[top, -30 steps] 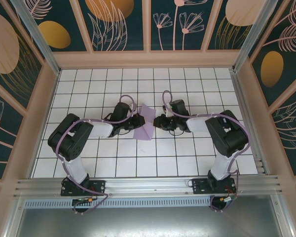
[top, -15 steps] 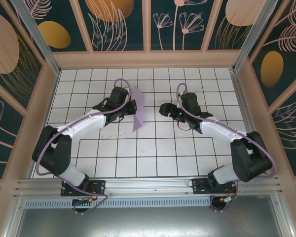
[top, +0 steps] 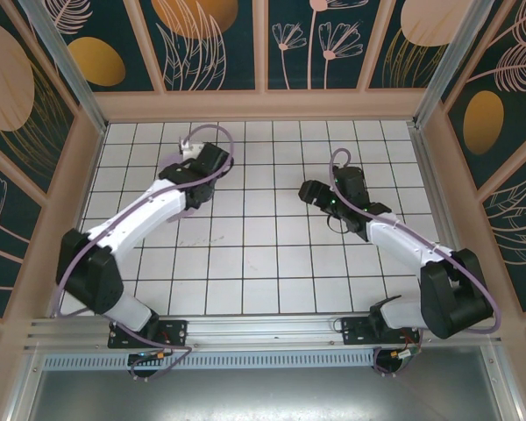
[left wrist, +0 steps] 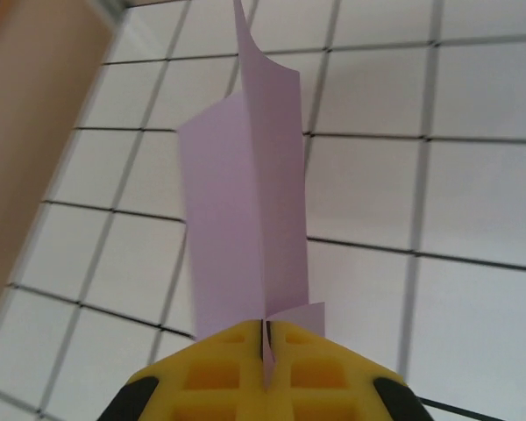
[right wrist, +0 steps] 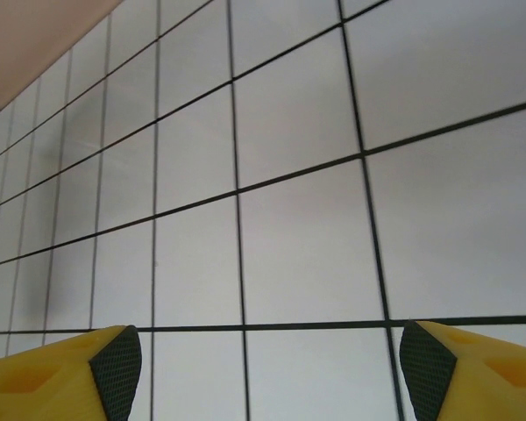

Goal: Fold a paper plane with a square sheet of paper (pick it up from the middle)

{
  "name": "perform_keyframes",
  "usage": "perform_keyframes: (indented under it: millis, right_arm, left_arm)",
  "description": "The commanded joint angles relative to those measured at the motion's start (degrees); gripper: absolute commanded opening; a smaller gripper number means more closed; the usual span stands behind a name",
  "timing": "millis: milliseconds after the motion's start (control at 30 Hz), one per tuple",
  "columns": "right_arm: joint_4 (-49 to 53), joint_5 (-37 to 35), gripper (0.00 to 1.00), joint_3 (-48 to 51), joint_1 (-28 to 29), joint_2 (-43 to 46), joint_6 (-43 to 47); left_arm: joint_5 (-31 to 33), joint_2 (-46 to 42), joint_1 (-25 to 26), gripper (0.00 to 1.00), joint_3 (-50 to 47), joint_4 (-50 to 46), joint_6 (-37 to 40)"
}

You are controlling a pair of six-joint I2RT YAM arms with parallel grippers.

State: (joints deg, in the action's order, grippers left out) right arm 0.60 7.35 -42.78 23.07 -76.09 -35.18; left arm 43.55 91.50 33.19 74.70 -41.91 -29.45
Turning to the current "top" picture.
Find aluminium frame bar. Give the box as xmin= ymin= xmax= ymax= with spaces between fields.
xmin=481 ymin=346 xmax=523 ymax=421
xmin=6 ymin=350 xmax=43 ymax=421

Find long aluminium mounting rail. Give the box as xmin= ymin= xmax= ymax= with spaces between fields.
xmin=24 ymin=310 xmax=505 ymax=354

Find aluminium side rail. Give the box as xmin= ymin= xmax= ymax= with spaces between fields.
xmin=409 ymin=122 xmax=481 ymax=313

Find grey slotted cable duct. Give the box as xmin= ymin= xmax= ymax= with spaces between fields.
xmin=41 ymin=349 xmax=378 ymax=371

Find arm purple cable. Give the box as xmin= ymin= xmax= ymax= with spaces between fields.
xmin=54 ymin=124 xmax=237 ymax=382
xmin=328 ymin=148 xmax=503 ymax=378

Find aluminium corner post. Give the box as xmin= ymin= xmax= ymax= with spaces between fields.
xmin=411 ymin=0 xmax=494 ymax=128
xmin=17 ymin=0 xmax=110 ymax=132

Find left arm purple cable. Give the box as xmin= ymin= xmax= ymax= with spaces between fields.
xmin=54 ymin=124 xmax=237 ymax=382

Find grey sheet metal panel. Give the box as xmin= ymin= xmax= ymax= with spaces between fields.
xmin=8 ymin=367 xmax=525 ymax=421

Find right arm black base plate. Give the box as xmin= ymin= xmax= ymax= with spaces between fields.
xmin=340 ymin=314 xmax=422 ymax=348

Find lavender cloth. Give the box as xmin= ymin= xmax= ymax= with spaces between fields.
xmin=161 ymin=151 xmax=199 ymax=223

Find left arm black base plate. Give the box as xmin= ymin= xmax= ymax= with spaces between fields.
xmin=108 ymin=316 xmax=189 ymax=351

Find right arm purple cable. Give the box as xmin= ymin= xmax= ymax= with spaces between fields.
xmin=328 ymin=148 xmax=503 ymax=378

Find small controller circuit board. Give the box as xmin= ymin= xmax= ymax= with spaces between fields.
xmin=125 ymin=348 xmax=170 ymax=382

